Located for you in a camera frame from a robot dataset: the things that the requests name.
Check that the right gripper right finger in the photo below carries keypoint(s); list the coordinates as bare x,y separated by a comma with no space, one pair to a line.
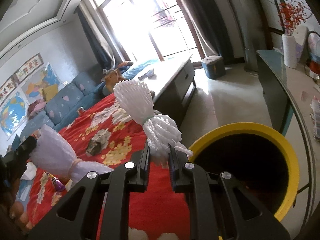
221,205

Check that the right calligraphy frame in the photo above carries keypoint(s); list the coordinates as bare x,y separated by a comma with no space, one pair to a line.
28,68

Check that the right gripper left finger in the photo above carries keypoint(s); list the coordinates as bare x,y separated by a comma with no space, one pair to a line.
97,207

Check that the crumpled green snack packet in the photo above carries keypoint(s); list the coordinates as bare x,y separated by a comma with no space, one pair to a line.
93,148

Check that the round black framed mirror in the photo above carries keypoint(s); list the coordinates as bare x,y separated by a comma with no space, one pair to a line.
313,46

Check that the dark right curtain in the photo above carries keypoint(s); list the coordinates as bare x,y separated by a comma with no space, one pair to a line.
212,30

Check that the person left hand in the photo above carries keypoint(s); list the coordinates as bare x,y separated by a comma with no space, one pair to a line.
14,209

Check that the pile of pink clothes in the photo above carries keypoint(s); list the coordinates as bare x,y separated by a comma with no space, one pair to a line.
35,108

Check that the yellow cushion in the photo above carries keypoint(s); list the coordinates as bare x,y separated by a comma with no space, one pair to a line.
49,92

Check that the pastel bead box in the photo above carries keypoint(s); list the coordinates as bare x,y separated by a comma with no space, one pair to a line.
316,118

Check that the red drink can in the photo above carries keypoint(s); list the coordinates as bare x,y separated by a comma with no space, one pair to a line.
80,110

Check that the dark left curtain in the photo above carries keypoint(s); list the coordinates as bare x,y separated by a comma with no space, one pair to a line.
99,45

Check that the white foam net bundle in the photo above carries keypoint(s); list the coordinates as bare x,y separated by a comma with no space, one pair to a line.
161,130

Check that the white cylindrical vase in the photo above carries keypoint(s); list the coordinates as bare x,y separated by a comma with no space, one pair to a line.
289,51

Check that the left calligraphy frame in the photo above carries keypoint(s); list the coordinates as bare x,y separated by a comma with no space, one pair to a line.
7,88

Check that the tv cabinet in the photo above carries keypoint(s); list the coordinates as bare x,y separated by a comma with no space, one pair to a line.
288,93

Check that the world map poster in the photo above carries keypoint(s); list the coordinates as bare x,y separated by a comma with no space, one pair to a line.
13,113

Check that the calligraphy frame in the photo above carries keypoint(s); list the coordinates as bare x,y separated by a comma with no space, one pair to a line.
28,68
7,88

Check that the small blue storage stool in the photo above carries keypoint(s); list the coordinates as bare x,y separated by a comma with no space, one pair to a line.
213,66

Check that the blue sectional sofa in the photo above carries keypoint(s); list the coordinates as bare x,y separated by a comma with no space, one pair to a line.
85,90

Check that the purple candy wrapper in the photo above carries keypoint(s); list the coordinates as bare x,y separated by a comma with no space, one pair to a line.
58,186

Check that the dark curtain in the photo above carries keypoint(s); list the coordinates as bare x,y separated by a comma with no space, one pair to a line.
99,45
212,30

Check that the yellow rimmed black trash bin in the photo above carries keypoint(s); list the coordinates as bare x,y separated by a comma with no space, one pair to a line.
256,155

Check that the grey standing air conditioner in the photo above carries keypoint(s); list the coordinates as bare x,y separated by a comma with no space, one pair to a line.
254,30

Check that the china map poster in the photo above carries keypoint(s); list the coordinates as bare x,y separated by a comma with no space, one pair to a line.
33,86

